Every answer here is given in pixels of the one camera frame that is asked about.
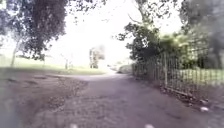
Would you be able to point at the small leafy tree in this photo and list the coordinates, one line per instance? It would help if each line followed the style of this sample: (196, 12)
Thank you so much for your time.
(96, 56)

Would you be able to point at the grey asphalt path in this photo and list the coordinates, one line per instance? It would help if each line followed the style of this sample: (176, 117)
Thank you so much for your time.
(116, 103)

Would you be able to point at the leafy trees and bushes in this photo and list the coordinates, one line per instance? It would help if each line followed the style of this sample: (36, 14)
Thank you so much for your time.
(146, 40)

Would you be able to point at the metal railing fence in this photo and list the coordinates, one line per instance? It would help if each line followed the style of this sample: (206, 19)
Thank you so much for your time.
(165, 73)

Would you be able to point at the large leafy tree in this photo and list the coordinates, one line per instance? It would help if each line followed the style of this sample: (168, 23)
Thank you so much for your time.
(43, 26)

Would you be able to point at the grass lawn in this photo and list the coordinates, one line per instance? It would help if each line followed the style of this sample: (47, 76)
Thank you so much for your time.
(33, 65)

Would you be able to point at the bare dirt ground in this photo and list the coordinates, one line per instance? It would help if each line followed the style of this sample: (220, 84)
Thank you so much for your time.
(33, 93)

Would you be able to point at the grass behind fence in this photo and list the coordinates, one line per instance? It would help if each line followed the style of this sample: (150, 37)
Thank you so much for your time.
(213, 75)

